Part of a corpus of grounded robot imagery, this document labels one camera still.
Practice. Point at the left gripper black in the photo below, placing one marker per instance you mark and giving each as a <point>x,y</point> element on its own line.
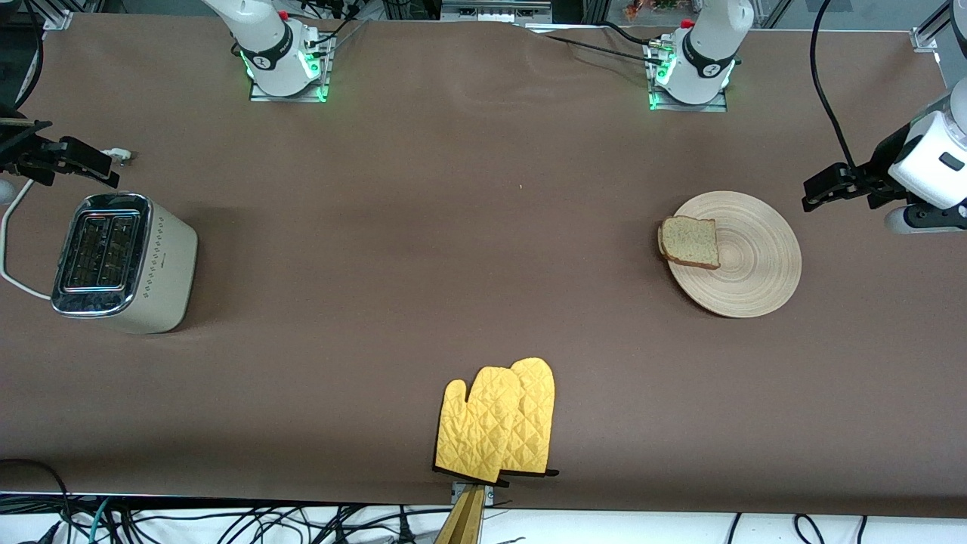
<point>878,172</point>

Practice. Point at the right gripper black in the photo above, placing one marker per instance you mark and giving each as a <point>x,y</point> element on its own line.
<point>16,153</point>

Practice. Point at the round wooden plate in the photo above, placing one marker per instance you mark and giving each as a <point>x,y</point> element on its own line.
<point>755,264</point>

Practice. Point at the brown bread slice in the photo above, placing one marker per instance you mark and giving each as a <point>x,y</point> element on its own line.
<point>691,242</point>

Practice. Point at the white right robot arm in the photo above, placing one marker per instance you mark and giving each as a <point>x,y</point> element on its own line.
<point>268,45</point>

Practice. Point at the cream chrome two-slot toaster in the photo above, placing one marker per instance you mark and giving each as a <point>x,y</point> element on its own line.
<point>162,264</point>

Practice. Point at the yellow quilted oven mitt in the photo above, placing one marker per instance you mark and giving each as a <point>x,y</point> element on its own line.
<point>538,415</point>
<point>476,431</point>

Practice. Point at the grey metal box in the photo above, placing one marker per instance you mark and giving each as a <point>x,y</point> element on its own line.
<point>495,11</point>

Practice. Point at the aluminium frame bracket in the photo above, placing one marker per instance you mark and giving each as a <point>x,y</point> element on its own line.
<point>59,20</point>

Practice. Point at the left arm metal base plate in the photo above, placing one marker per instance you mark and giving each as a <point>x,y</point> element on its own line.
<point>718,107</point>

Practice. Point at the aluminium frame profile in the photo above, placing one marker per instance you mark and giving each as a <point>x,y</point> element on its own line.
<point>928,34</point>

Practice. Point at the small metal bracket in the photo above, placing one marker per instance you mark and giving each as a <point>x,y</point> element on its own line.
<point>489,495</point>

